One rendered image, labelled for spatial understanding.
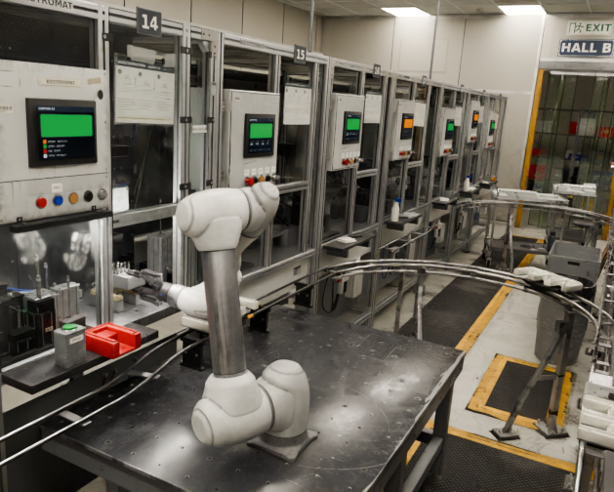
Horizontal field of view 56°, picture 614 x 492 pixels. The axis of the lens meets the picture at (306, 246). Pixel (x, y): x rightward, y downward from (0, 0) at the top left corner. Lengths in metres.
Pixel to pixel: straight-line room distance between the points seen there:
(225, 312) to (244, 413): 0.30
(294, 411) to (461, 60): 8.84
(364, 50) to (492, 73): 2.26
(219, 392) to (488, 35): 8.99
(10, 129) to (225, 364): 0.91
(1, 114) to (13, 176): 0.18
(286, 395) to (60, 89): 1.17
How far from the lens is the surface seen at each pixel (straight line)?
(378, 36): 10.77
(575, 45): 9.98
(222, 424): 1.75
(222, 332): 1.73
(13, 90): 1.89
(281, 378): 1.85
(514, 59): 10.10
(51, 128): 1.94
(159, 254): 2.65
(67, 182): 2.02
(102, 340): 2.06
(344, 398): 2.30
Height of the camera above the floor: 1.76
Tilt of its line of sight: 14 degrees down
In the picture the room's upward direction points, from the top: 4 degrees clockwise
